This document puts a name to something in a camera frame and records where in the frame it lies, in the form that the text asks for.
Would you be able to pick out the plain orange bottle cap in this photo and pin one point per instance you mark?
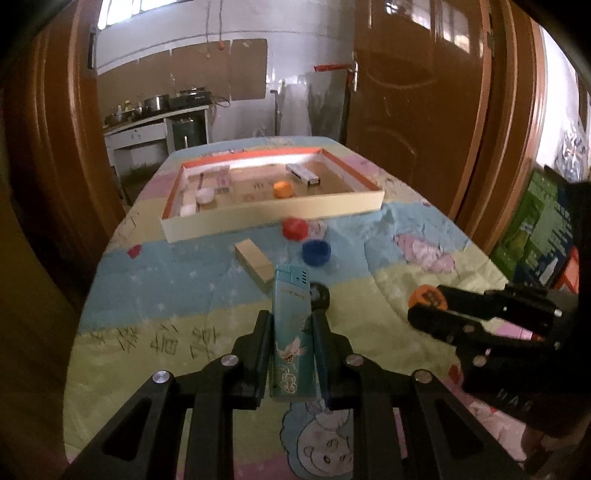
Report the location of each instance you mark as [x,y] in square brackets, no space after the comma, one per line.
[282,189]

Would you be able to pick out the wooden block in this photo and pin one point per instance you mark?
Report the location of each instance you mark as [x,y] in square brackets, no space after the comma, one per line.
[254,265]

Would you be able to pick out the black bottle cap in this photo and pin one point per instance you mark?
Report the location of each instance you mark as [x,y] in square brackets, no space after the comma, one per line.
[321,295]

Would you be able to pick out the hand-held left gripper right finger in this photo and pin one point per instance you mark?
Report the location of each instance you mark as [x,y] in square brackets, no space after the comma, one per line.
[321,357]

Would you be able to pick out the shallow cardboard box tray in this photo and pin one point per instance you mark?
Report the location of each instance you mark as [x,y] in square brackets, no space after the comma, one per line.
[258,221]

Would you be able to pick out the black stove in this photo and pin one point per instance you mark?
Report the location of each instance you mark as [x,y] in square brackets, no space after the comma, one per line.
[191,99]

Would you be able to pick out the wooden door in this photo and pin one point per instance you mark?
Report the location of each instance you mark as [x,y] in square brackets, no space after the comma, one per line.
[415,115]

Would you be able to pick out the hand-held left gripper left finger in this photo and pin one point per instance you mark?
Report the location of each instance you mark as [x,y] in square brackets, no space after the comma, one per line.
[263,353]

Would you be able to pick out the white patterned lighter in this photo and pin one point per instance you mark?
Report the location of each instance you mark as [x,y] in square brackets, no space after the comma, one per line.
[302,174]

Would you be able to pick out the window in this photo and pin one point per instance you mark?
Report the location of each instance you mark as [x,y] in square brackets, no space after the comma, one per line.
[124,9]

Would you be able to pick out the green printed box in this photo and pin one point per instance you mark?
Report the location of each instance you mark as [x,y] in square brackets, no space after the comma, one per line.
[535,230]

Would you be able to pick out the green air fryer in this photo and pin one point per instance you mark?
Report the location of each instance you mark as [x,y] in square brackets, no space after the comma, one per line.
[188,134]

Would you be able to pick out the white bottle cap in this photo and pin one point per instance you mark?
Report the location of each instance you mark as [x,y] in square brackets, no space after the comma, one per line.
[205,196]

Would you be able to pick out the clear plastic sheet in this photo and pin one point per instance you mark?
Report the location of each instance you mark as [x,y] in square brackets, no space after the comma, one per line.
[314,106]

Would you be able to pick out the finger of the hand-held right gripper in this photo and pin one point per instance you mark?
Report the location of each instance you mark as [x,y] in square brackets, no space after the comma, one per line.
[498,302]
[443,325]

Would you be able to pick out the cartoon printed tablecloth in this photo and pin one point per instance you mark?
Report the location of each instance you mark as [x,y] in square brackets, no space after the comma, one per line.
[161,295]

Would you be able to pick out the orange cap with black print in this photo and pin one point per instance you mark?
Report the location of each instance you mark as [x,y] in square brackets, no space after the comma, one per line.
[427,297]

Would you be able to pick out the white kitchen counter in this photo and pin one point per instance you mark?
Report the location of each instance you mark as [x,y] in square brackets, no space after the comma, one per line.
[138,138]

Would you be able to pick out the red bottle cap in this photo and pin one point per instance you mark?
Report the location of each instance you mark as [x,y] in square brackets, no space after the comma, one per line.
[294,228]

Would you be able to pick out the wooden door jamb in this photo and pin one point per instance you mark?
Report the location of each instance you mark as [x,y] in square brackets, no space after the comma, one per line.
[46,184]
[512,138]

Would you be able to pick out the clear plastic bead tube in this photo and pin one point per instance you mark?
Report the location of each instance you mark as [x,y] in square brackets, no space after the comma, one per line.
[224,177]

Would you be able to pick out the teal floral lighter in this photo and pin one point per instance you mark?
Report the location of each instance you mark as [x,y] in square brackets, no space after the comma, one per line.
[290,337]

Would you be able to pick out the steel cooking pot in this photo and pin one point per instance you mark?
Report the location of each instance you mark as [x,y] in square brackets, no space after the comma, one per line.
[156,102]

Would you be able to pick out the cardboard sheet on wall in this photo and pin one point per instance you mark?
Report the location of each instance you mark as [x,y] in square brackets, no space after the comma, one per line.
[194,74]

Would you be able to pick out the blue bottle cap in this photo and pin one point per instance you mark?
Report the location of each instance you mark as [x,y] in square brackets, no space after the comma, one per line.
[316,253]

